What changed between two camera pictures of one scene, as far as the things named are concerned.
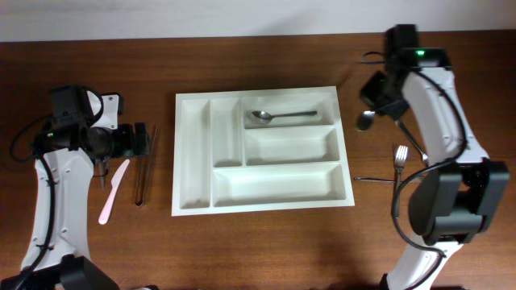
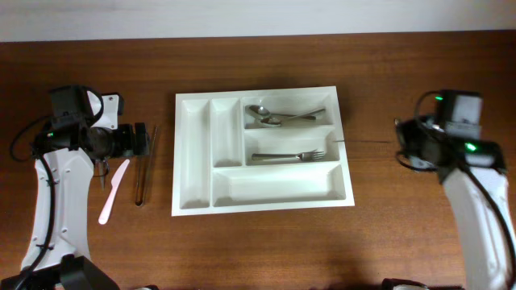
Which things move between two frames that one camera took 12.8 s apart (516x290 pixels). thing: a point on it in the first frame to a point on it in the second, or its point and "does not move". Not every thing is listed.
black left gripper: x=127 y=147 does not move
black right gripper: x=368 y=92 to x=405 y=127
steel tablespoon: x=365 y=120 to x=275 y=122
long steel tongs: x=138 y=159 does not move
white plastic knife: x=118 y=176 does not move
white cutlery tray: x=224 y=162 does not move
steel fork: x=401 y=159 to x=308 y=155
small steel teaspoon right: x=103 y=167 does not move
